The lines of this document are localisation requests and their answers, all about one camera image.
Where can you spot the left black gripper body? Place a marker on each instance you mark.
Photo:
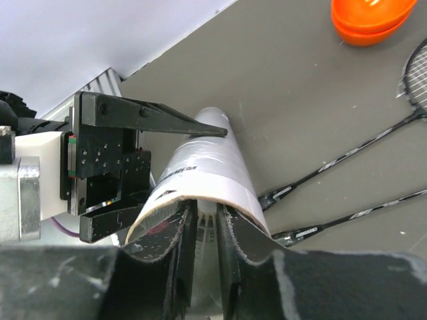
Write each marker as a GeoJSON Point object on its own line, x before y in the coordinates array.
{"type": "Point", "coordinates": [104, 161]}

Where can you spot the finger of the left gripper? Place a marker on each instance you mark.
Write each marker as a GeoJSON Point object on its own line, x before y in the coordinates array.
{"type": "Point", "coordinates": [150, 116]}
{"type": "Point", "coordinates": [103, 222]}

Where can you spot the white shuttlecock tube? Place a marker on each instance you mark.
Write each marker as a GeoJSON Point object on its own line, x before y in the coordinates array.
{"type": "Point", "coordinates": [201, 168]}

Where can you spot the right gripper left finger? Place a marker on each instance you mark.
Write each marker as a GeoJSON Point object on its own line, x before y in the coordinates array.
{"type": "Point", "coordinates": [149, 278]}

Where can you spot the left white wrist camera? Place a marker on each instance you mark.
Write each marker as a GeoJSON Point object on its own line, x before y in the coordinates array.
{"type": "Point", "coordinates": [30, 185]}

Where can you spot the right black badminton racket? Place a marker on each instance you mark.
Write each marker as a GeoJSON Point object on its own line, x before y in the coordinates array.
{"type": "Point", "coordinates": [292, 237]}

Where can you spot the black badminton racket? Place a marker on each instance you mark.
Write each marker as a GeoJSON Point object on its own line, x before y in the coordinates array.
{"type": "Point", "coordinates": [292, 237]}
{"type": "Point", "coordinates": [413, 84]}

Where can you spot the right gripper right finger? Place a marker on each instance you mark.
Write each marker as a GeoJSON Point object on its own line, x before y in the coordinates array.
{"type": "Point", "coordinates": [260, 279]}

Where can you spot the orange bowl stack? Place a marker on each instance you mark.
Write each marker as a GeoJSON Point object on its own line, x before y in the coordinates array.
{"type": "Point", "coordinates": [366, 23]}

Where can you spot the left black badminton racket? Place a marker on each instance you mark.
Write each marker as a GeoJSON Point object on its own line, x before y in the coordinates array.
{"type": "Point", "coordinates": [413, 84]}

